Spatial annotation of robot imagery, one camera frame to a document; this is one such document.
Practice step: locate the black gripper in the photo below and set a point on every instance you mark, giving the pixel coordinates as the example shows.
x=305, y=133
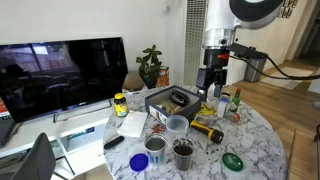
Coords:
x=215, y=72

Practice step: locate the yellow black torch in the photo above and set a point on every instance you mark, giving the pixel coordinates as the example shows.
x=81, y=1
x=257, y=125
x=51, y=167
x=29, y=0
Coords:
x=213, y=134

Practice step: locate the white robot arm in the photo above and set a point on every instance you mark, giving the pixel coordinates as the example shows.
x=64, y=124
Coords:
x=223, y=17

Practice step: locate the white pill bottle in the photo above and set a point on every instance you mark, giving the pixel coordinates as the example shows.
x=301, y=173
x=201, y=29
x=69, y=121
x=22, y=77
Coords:
x=222, y=107

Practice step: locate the yellow snack packet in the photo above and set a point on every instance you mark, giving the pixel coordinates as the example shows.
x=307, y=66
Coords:
x=206, y=110

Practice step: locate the green glass sauce bottle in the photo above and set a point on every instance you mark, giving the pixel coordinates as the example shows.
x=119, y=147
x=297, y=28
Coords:
x=235, y=101

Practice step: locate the black glasses case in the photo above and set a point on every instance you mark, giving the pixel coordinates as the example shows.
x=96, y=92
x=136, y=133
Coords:
x=179, y=98

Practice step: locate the blue cardboard box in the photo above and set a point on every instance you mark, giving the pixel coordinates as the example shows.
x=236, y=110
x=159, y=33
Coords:
x=160, y=106

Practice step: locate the small red capped jar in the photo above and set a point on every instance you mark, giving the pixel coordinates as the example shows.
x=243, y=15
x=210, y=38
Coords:
x=235, y=117

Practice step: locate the steel trash can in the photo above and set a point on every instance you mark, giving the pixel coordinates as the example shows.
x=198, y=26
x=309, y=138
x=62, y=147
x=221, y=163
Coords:
x=254, y=69

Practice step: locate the orange patterned tin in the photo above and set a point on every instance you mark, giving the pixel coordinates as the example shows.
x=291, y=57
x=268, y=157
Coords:
x=163, y=79

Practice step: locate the clear plastic cup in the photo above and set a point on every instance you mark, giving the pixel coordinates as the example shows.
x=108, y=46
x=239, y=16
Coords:
x=176, y=126

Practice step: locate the steel cup with beans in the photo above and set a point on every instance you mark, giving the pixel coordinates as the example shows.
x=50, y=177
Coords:
x=183, y=149

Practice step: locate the green potted plant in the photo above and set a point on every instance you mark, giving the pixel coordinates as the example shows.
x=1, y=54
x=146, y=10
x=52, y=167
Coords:
x=149, y=66

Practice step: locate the red snack wrapper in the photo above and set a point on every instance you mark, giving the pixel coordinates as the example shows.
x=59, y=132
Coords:
x=158, y=128

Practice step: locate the green plastic lid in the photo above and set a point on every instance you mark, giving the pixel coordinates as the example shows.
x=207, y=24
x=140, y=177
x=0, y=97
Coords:
x=232, y=162

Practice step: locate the steel cup blue label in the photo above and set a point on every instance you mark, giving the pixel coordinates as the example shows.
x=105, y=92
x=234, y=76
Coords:
x=155, y=148

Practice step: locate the white folded napkin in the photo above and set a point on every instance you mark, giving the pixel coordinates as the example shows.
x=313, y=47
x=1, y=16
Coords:
x=133, y=124

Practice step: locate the yellow vitamin bottle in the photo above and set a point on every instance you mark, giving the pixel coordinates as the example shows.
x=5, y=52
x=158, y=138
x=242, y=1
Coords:
x=120, y=105

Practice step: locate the black remote control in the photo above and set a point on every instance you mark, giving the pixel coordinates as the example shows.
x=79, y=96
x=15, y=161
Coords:
x=112, y=143

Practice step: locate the blue plastic lid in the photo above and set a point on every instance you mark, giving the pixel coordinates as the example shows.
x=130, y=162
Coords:
x=138, y=162

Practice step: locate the white tv stand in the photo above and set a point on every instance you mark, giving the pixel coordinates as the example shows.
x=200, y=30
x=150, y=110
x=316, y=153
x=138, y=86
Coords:
x=77, y=135

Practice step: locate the black flat screen television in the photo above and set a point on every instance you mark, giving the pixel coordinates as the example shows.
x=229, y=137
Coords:
x=39, y=79

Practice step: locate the dark grey chair back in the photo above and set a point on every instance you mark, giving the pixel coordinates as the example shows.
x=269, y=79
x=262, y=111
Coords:
x=39, y=163

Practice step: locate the white wall thermostat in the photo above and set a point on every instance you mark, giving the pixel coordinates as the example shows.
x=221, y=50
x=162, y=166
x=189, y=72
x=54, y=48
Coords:
x=166, y=8

